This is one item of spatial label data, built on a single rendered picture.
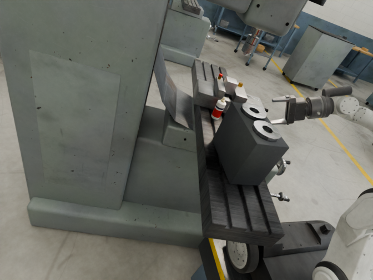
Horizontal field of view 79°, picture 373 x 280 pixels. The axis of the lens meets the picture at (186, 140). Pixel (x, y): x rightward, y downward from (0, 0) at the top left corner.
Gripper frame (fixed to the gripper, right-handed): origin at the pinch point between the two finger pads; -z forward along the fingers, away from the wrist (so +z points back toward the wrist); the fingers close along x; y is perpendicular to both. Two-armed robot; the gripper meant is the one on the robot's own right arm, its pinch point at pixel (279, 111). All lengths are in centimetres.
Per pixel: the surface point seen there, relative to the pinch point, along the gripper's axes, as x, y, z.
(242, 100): 0.0, -13.2, -13.5
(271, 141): 7.4, 29.5, -9.2
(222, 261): -62, 31, -29
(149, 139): -10, -2, -59
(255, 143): 9.3, 31.9, -14.3
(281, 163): -53, -25, 11
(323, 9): -95, -709, 287
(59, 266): -62, 34, -116
